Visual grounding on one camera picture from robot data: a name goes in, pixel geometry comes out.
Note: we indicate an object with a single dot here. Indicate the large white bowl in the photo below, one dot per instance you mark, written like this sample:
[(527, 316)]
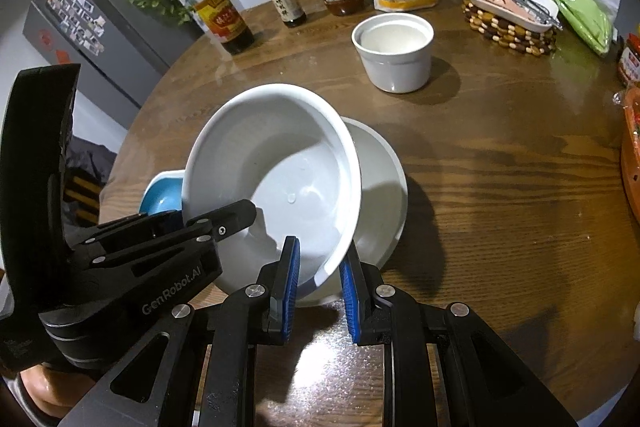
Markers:
[(380, 207)]

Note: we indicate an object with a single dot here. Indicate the dark cloth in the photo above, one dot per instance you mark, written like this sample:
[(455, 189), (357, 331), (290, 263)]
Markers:
[(92, 157)]

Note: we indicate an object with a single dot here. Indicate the large patterned square plate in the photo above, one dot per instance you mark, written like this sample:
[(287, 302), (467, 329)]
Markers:
[(162, 175)]

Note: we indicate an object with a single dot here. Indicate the grey refrigerator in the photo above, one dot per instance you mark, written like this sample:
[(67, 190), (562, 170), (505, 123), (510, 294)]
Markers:
[(115, 47)]

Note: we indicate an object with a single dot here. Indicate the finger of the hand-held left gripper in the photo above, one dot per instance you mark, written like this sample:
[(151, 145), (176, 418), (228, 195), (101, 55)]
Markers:
[(200, 234), (140, 222)]

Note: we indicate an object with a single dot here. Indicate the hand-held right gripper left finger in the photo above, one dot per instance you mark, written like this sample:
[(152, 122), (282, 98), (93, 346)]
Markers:
[(290, 287)]

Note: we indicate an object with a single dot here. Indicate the metal utensil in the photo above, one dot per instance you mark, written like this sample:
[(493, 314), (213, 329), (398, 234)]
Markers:
[(537, 9)]

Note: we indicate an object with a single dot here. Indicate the white ramekin cup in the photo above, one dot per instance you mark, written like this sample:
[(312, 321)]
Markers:
[(395, 67)]

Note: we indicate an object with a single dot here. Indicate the medium white bowl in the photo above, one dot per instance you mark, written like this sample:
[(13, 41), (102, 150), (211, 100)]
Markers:
[(280, 167)]

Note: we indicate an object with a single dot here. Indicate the orange plastic basket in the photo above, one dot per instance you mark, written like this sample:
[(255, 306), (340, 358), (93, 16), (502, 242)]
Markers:
[(631, 157)]

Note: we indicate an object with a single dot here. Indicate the white rectangular tray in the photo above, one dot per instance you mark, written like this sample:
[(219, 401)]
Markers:
[(522, 23)]

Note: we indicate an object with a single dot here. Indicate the cluster of fridge photo magnets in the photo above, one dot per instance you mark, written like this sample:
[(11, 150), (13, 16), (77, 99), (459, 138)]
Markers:
[(75, 12)]

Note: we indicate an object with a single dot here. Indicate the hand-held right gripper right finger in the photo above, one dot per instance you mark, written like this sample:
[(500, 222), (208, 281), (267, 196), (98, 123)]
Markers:
[(350, 302)]

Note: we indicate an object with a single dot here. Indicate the person's left hand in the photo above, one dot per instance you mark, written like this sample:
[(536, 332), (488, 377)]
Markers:
[(42, 387)]

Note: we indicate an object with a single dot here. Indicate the beaded wooden trivet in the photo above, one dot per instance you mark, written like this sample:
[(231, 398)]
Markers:
[(505, 34)]

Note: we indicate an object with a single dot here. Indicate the green tissue pack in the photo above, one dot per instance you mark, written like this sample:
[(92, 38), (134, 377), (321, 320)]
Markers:
[(582, 12)]

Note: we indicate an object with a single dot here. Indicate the vinegar bottle with yellow cap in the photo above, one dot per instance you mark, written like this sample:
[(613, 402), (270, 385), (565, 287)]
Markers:
[(225, 22)]

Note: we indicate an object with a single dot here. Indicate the red jar with yellow lid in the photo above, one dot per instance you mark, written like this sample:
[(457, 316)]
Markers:
[(631, 67)]

